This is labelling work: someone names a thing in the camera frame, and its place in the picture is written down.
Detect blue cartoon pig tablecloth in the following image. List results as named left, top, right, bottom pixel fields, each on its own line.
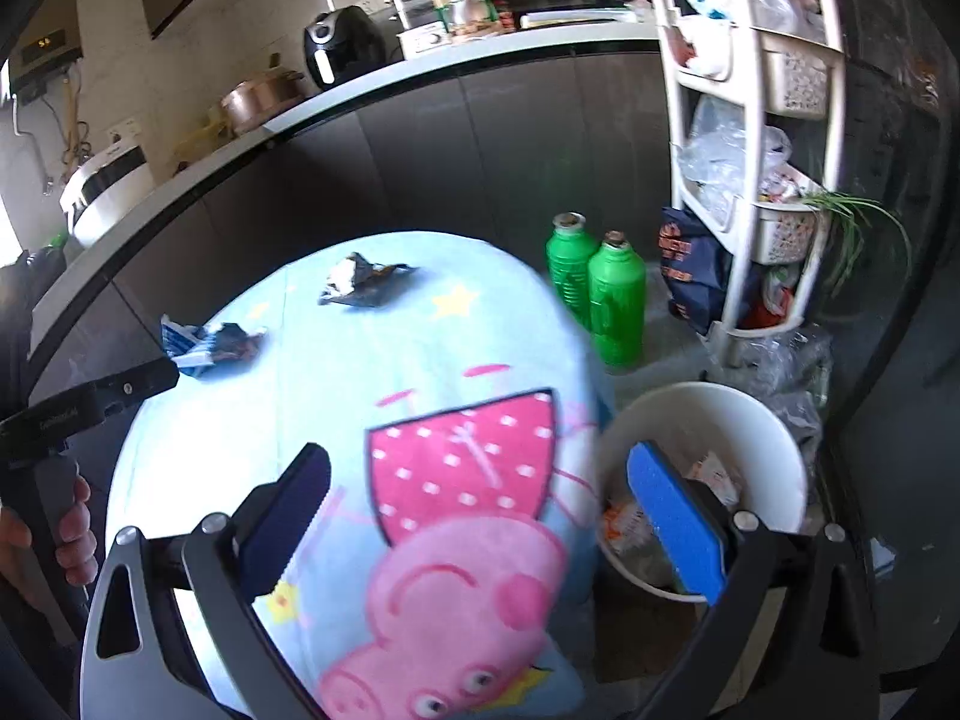
left=106, top=232, right=601, bottom=718

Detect white trash bin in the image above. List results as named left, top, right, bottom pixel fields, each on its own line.
left=599, top=382, right=809, bottom=605

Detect navy shopping bag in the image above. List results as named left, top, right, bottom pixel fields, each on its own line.
left=658, top=206, right=731, bottom=337

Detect white tiered storage rack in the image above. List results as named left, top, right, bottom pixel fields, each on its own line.
left=652, top=0, right=846, bottom=364

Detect green plastic bottle front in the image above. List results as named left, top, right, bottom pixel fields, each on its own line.
left=587, top=231, right=646, bottom=369

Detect white plastic bags on rack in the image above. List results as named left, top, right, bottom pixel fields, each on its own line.
left=667, top=0, right=825, bottom=80

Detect steel food steamer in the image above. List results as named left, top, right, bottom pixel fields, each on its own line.
left=391, top=0, right=451, bottom=60

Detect copper cooking pot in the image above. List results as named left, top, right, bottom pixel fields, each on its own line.
left=220, top=67, right=306, bottom=135

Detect person's left hand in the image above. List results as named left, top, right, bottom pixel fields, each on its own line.
left=0, top=476, right=98, bottom=611

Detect green spider plant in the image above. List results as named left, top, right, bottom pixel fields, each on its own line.
left=802, top=190, right=913, bottom=298

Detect white rice cooker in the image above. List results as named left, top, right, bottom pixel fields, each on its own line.
left=60, top=138, right=156, bottom=249

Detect black air fryer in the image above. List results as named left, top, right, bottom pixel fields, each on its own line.
left=302, top=5, right=387, bottom=91

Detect black yellow snack wrapper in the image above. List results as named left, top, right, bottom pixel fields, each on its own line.
left=317, top=252, right=418, bottom=309

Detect blue white candy wrapper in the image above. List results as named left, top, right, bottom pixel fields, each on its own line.
left=160, top=316, right=265, bottom=379

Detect clear plastic bags on rack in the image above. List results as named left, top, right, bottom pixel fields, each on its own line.
left=677, top=96, right=745, bottom=229

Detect green plastic bottle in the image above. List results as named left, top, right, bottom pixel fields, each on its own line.
left=587, top=231, right=646, bottom=369
left=545, top=211, right=599, bottom=330

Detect water heater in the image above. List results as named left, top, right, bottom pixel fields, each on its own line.
left=8, top=0, right=83, bottom=101

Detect green plastic bottle rear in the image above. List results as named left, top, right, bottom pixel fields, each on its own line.
left=545, top=211, right=599, bottom=330

